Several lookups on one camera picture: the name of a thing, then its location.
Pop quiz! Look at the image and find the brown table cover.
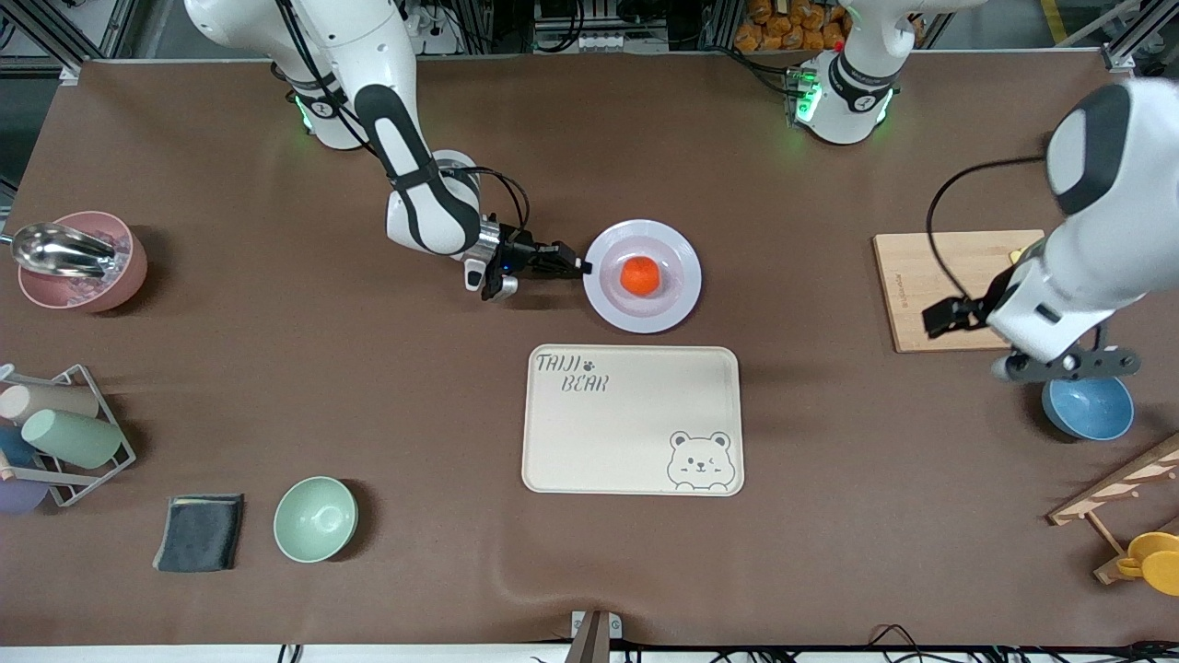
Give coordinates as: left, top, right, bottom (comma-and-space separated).
0, 51, 1179, 646

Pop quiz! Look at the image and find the lavender round plate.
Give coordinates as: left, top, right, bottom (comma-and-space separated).
583, 219, 703, 334

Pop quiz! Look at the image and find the orange fruit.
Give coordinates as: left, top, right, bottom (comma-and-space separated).
620, 257, 661, 297

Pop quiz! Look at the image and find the blue cup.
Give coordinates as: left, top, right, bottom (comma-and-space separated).
0, 425, 38, 468

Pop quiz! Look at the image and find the purple cup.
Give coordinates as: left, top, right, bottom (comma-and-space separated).
0, 477, 49, 515

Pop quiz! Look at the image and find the mint green cup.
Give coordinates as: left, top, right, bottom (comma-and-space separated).
21, 409, 123, 470

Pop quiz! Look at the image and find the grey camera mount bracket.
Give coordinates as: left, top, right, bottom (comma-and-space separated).
564, 610, 624, 663

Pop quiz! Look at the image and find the metal scoop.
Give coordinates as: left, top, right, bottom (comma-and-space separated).
11, 222, 125, 280

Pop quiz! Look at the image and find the beige cup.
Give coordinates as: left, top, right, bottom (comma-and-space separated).
0, 382, 99, 425

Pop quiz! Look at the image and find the wooden dish rack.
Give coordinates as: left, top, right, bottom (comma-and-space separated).
1047, 433, 1179, 586

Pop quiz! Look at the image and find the dark grey folded cloth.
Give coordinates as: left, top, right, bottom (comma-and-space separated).
153, 494, 246, 574

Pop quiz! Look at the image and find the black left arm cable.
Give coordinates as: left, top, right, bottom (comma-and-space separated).
926, 155, 1051, 300

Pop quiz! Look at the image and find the yellow cup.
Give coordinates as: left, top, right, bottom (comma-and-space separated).
1117, 531, 1179, 598

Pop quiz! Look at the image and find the cream bear print tray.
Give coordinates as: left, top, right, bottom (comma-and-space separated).
521, 344, 745, 498

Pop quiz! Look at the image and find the grey wire cup rack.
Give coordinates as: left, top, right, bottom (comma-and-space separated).
0, 364, 137, 509

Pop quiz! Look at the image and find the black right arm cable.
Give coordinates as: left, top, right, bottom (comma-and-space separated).
442, 166, 532, 245

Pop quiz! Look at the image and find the mint green bowl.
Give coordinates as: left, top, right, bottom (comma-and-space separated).
274, 476, 358, 564

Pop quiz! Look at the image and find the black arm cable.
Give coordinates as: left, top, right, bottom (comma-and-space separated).
442, 166, 532, 245
926, 155, 1051, 300

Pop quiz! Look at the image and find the pile of orange snack packs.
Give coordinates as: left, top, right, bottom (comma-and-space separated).
734, 0, 853, 53

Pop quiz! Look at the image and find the pink bowl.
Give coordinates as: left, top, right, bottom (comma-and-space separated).
18, 211, 148, 314

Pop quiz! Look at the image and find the blue bowl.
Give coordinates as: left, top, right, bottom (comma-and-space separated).
1042, 373, 1136, 442

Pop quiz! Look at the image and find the white power strip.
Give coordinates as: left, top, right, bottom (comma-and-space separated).
396, 0, 461, 56

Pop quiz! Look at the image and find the wooden cutting board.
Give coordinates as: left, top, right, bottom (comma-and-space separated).
872, 230, 1046, 355

